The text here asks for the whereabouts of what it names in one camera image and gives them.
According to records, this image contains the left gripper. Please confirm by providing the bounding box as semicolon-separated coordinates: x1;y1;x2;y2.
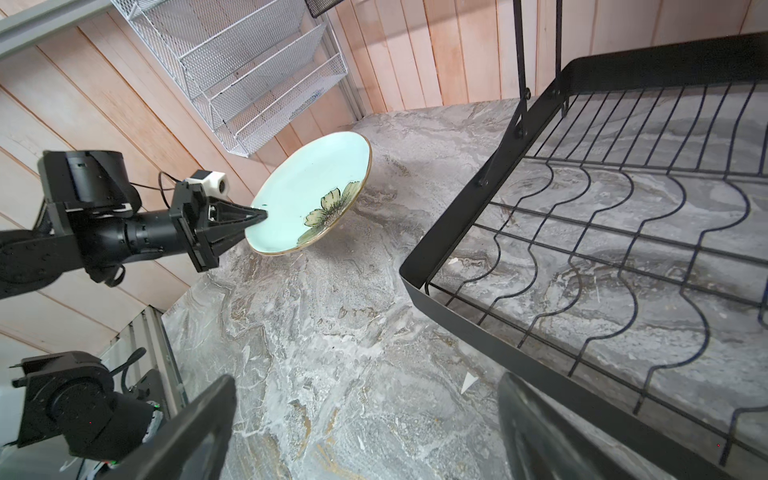
169;181;268;272

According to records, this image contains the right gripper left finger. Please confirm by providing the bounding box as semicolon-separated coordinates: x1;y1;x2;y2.
104;374;237;479

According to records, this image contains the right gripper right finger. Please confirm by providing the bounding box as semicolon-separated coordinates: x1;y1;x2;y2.
497;372;632;479

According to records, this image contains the light green flower plate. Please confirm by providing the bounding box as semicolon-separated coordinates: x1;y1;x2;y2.
245;131;373;256

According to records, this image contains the black wire dish rack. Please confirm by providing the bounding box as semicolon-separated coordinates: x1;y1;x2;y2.
400;1;767;479

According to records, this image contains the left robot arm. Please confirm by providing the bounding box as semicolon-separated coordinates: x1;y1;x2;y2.
1;150;267;462

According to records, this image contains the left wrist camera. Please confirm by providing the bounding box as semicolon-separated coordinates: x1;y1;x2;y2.
185;170;229;200

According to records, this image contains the aluminium front rail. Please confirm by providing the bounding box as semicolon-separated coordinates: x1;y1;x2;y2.
100;306;189;420

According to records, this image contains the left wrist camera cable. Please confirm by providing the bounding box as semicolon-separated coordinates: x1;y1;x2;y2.
128;170;181;210

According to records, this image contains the white mesh wall shelf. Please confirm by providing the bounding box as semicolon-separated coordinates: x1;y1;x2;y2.
114;0;348;157

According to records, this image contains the black mesh wall basket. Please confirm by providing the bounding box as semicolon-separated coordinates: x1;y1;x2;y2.
305;0;343;18

